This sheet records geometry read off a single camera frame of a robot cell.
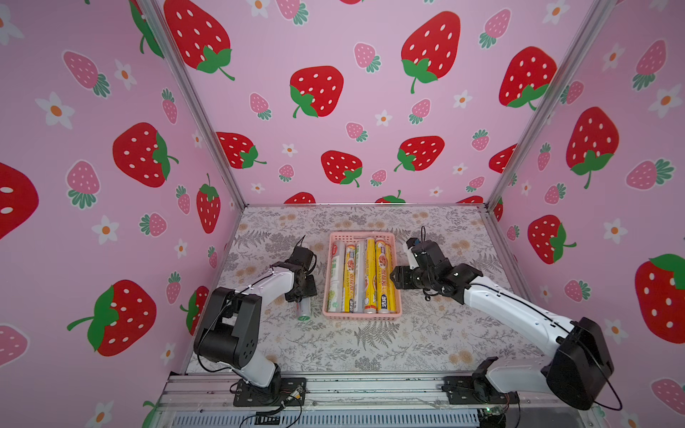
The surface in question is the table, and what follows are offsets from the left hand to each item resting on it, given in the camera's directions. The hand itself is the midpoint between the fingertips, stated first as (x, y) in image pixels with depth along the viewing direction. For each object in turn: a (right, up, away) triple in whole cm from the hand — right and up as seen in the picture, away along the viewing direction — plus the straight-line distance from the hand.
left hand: (309, 290), depth 94 cm
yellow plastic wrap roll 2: (+22, -2, -10) cm, 24 cm away
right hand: (+33, +9, -10) cm, 36 cm away
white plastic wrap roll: (0, -4, -8) cm, 9 cm away
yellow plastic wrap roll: (+15, +4, 0) cm, 15 cm away
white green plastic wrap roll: (+10, +5, -1) cm, 11 cm away
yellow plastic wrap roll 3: (+27, +9, -1) cm, 29 cm away
